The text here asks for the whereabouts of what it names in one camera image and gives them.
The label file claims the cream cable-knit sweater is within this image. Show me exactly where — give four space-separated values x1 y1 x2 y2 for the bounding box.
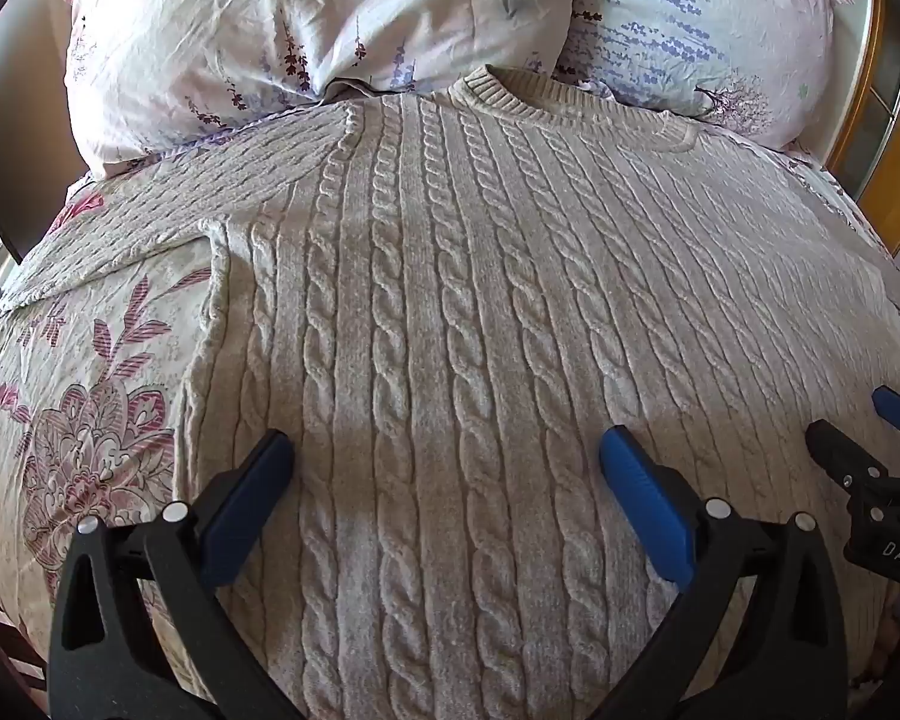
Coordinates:
0 65 900 720

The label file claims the dark panel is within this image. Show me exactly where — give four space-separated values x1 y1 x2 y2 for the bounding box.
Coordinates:
0 0 85 265

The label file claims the brown wooden bed frame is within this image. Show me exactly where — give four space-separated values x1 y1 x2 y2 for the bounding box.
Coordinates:
0 561 49 720

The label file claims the pink floral bed sheet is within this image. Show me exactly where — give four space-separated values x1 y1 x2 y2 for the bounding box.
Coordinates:
0 111 900 691

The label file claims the orange wooden cabinet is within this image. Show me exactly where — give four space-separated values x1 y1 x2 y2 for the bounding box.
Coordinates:
823 0 900 257

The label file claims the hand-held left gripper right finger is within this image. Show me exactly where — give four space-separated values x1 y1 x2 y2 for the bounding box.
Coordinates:
596 426 848 720

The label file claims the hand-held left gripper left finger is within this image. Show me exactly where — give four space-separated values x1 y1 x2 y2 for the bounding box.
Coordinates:
45 429 301 720

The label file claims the white floral pillow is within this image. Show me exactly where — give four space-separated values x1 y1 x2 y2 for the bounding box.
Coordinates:
63 0 575 182

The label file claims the lavender print pillow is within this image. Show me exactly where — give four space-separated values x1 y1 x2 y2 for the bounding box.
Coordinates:
553 0 857 167

